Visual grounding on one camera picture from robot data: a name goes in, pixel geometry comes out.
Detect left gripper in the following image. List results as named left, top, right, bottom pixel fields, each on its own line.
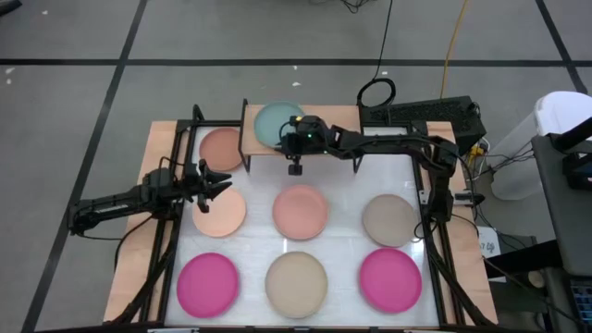
left=174, top=159, right=234, bottom=215

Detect salmon plate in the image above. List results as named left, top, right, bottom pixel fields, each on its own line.
left=198, top=127, right=244, bottom=172

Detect peach plate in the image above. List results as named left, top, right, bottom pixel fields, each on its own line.
left=191, top=184, right=248, bottom=240

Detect teal plate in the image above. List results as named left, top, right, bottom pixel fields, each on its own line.
left=253, top=100, right=306, bottom=149

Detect magenta plate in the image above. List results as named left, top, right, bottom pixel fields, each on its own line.
left=176, top=252, right=241, bottom=320
left=358, top=247, right=424, bottom=315

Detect taupe plate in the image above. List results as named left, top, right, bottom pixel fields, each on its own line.
left=361, top=192, right=419, bottom=249

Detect wooden shelf black legs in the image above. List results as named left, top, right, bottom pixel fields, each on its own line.
left=237, top=98, right=366, bottom=175

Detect white table mat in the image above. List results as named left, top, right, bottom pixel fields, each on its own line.
left=164, top=125, right=440, bottom=327

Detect pink plate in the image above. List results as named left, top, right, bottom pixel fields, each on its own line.
left=271, top=183, right=330, bottom=241

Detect black perforated computer case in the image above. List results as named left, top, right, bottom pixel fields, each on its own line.
left=359, top=95, right=487, bottom=156

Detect beige plate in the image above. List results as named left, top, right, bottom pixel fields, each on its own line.
left=264, top=251, right=329, bottom=320

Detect yellow power plug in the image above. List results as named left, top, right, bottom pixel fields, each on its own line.
left=465, top=142, right=485, bottom=167

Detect small black power adapter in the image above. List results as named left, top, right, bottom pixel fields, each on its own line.
left=453, top=190, right=487, bottom=205

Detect white paper label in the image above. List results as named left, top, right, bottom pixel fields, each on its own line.
left=475, top=225, right=503, bottom=258

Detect white trash bin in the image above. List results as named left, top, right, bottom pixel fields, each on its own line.
left=489, top=91, right=592, bottom=201

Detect black monitor stand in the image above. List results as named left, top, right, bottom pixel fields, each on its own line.
left=549, top=117, right=592, bottom=191

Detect grey desk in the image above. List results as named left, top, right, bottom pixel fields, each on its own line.
left=530, top=132, right=592, bottom=278

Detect black keyboard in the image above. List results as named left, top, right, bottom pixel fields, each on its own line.
left=569, top=277, right=592, bottom=327

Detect black aluminium rig frame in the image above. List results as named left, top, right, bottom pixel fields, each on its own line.
left=108, top=104, right=499, bottom=330

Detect black looped cable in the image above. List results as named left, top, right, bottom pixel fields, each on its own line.
left=355, top=0, right=398, bottom=108

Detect black cable tangle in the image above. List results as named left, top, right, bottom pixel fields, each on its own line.
left=309, top=0, right=385, bottom=14

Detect yellow cable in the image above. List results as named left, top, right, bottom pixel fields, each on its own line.
left=438, top=0, right=471, bottom=99

